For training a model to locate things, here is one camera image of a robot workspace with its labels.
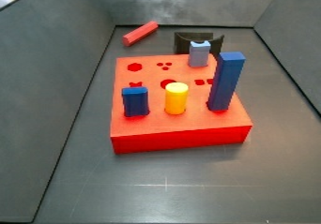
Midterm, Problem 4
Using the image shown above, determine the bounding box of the black curved cradle block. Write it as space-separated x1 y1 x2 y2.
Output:
174 32 225 57

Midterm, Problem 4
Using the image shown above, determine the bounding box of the light blue notched peg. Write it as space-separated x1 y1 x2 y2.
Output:
189 40 211 67

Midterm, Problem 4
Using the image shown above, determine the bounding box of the red foam peg board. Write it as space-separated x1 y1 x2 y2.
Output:
110 54 251 154

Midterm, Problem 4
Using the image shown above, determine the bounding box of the short dark blue peg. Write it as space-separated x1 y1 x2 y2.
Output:
122 86 150 117

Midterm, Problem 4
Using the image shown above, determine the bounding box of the yellow cylinder peg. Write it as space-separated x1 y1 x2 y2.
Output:
165 82 189 114

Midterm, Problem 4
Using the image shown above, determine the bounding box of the tall dark blue peg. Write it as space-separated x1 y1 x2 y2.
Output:
207 52 246 111

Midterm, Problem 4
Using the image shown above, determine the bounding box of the red hexagonal prism peg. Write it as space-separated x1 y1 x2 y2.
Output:
122 21 158 47

